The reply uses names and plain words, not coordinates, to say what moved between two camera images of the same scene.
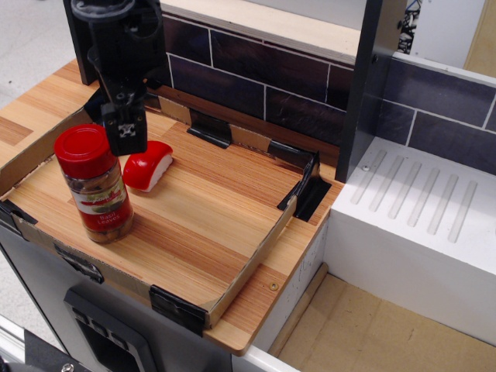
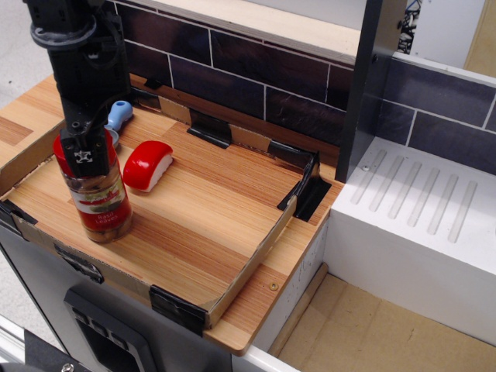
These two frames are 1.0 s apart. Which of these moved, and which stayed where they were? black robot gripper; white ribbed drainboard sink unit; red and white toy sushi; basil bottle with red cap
Moved: black robot gripper
Stayed: basil bottle with red cap; white ribbed drainboard sink unit; red and white toy sushi
